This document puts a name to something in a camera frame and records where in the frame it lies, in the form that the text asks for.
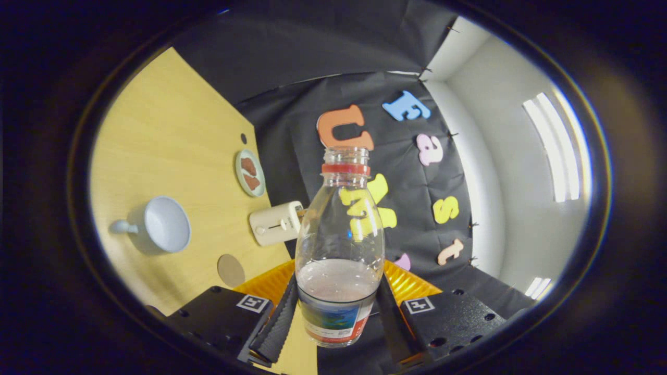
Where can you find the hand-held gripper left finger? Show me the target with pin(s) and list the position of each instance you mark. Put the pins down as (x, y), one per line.
(279, 328)

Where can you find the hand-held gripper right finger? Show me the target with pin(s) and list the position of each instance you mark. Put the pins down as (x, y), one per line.
(393, 328)

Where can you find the clear plastic juice bottle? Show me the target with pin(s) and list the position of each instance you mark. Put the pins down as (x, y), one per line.
(338, 297)

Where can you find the round brown coaster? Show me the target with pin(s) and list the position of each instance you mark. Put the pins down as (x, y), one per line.
(231, 271)

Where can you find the white cup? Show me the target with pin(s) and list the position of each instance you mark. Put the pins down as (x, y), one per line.
(167, 224)

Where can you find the white toaster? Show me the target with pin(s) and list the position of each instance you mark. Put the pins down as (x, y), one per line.
(273, 224)

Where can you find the brown toast slice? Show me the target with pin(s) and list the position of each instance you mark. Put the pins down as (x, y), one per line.
(301, 212)

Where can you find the brown meat piece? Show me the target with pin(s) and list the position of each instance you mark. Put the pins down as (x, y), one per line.
(248, 166)
(252, 182)

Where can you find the small ceiling light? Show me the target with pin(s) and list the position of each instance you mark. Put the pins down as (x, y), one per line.
(538, 288)

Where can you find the pale green plate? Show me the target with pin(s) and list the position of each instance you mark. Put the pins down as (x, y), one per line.
(244, 154)

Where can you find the wooden table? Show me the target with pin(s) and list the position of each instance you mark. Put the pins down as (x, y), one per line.
(172, 130)

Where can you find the long ceiling light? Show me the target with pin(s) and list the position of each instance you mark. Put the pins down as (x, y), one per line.
(557, 151)

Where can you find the black backdrop cloth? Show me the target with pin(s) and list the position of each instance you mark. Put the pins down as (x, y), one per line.
(292, 52)

